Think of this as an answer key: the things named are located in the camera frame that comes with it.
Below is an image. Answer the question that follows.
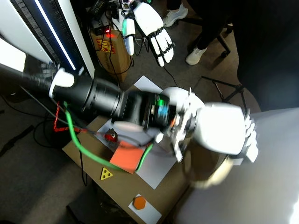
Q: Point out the dark plastic bag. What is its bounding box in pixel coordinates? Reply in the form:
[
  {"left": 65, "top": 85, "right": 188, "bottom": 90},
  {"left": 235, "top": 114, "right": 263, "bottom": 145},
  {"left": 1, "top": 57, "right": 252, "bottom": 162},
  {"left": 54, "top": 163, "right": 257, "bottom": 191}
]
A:
[{"left": 93, "top": 182, "right": 138, "bottom": 224}]

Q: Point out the small white paper sheet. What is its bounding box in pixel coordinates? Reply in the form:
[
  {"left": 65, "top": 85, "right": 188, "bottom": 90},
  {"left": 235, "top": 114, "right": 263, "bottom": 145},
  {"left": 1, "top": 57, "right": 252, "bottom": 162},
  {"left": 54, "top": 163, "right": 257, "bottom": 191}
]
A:
[{"left": 128, "top": 193, "right": 163, "bottom": 224}]

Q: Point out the black tripod stand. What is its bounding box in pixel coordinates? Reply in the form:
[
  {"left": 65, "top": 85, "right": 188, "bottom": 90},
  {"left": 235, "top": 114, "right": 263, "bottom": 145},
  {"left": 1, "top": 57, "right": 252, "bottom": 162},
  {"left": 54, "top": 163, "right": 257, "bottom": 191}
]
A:
[{"left": 201, "top": 76, "right": 249, "bottom": 115}]

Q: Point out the thin black cable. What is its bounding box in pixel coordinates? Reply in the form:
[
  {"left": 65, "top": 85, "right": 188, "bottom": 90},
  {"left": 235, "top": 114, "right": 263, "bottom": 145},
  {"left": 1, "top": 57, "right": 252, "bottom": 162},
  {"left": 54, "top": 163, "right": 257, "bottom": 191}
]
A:
[{"left": 163, "top": 66, "right": 178, "bottom": 87}]

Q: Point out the person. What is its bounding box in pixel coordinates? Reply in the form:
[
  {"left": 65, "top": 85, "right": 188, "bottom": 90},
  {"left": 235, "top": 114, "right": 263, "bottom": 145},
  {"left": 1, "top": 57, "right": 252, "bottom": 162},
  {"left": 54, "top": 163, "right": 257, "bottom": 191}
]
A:
[{"left": 162, "top": 0, "right": 234, "bottom": 66}]

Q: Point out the large white paper sheet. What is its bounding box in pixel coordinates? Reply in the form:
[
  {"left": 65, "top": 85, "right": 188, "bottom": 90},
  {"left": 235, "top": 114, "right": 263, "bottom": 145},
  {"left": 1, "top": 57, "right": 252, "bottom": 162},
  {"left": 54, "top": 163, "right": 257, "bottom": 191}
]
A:
[{"left": 97, "top": 118, "right": 178, "bottom": 190}]

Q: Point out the yellow triangle with holes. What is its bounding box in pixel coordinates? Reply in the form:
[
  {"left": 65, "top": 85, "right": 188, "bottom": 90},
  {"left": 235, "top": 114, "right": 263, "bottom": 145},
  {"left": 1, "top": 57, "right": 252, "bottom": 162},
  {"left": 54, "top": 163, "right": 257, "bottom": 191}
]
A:
[{"left": 100, "top": 167, "right": 114, "bottom": 181}]

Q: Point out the red toy fruit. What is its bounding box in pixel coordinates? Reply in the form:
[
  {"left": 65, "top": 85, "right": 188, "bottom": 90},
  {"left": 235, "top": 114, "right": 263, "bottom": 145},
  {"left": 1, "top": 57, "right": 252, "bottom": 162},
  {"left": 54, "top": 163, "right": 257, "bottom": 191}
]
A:
[{"left": 104, "top": 127, "right": 118, "bottom": 143}]

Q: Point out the orange hexagon block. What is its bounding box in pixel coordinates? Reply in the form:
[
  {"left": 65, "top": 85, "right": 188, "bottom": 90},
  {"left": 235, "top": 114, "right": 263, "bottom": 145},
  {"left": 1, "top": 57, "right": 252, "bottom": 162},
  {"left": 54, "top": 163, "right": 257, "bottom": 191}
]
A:
[{"left": 133, "top": 196, "right": 146, "bottom": 210}]

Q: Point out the orange square block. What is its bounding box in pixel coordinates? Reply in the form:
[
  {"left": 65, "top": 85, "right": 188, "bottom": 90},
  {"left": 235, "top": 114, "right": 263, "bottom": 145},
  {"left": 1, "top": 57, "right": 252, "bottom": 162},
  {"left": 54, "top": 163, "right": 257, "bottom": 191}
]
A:
[{"left": 109, "top": 141, "right": 145, "bottom": 175}]

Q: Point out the black chair base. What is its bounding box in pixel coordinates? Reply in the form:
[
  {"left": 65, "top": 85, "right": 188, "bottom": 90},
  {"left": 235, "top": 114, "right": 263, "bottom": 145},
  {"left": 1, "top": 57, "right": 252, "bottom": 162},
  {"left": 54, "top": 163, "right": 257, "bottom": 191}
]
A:
[{"left": 216, "top": 22, "right": 234, "bottom": 59}]

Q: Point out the white cloth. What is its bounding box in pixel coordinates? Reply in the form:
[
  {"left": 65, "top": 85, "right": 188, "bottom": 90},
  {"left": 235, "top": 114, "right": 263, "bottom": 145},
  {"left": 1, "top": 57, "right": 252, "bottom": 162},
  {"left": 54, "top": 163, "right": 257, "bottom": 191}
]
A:
[{"left": 175, "top": 108, "right": 299, "bottom": 224}]

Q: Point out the white frame with light strip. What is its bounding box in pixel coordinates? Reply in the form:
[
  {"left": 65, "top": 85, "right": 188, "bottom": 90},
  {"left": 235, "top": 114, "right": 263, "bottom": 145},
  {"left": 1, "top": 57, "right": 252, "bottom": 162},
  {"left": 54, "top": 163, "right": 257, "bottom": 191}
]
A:
[{"left": 0, "top": 0, "right": 95, "bottom": 79}]

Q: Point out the cardboard box with label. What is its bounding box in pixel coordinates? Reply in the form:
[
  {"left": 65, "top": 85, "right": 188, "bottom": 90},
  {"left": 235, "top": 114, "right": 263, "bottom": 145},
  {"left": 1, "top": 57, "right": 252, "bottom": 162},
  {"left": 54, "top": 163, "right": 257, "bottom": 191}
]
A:
[{"left": 89, "top": 27, "right": 131, "bottom": 83}]

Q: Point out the beige baseball cap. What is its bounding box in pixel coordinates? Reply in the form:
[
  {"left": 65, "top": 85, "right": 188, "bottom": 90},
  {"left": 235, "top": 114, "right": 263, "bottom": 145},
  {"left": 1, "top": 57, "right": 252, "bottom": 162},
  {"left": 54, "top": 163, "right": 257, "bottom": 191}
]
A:
[{"left": 184, "top": 155, "right": 235, "bottom": 190}]

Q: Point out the black device with red light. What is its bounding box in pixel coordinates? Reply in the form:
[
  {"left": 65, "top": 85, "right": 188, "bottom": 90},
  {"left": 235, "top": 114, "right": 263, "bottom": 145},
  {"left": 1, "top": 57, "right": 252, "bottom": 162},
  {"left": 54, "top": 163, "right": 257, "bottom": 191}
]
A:
[{"left": 91, "top": 20, "right": 115, "bottom": 38}]

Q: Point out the red cable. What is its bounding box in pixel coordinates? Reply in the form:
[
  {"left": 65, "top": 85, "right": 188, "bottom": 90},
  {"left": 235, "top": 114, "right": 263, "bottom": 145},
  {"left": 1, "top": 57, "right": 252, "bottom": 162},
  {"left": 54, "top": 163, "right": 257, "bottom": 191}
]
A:
[{"left": 53, "top": 102, "right": 99, "bottom": 135}]

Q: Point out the white power strip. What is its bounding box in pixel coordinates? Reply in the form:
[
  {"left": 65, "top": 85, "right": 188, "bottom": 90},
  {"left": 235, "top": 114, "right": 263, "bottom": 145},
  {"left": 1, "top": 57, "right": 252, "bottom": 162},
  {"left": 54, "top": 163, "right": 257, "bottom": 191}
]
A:
[{"left": 112, "top": 7, "right": 133, "bottom": 31}]

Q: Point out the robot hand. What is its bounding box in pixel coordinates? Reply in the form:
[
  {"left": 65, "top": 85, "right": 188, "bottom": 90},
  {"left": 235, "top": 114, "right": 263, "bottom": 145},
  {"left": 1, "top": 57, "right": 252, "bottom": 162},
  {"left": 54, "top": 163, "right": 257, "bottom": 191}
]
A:
[
  {"left": 193, "top": 102, "right": 259, "bottom": 166},
  {"left": 122, "top": 1, "right": 175, "bottom": 68}
]

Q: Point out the green cable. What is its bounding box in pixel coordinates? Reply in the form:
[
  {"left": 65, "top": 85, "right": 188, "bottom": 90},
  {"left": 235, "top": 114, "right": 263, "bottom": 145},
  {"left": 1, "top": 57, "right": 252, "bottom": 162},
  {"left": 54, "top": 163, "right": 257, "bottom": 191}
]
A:
[{"left": 63, "top": 100, "right": 155, "bottom": 172}]

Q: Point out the black power adapter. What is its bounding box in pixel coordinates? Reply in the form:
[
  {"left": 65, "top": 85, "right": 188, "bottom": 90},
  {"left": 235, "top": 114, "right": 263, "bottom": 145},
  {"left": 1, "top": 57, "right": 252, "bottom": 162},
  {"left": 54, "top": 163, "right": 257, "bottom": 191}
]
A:
[{"left": 90, "top": 0, "right": 112, "bottom": 14}]

